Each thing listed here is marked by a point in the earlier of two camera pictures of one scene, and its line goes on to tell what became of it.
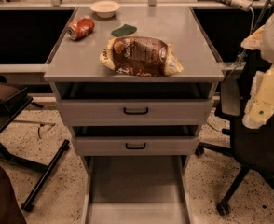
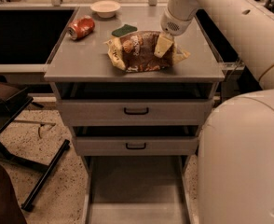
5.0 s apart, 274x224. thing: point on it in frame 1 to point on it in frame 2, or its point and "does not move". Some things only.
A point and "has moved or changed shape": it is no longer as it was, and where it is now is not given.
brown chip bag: [143, 56] has moved or changed shape
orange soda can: [80, 28] does not move
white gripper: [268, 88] to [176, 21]
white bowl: [104, 8] does not move
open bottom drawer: [137, 189] does not move
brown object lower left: [3, 204] does not move
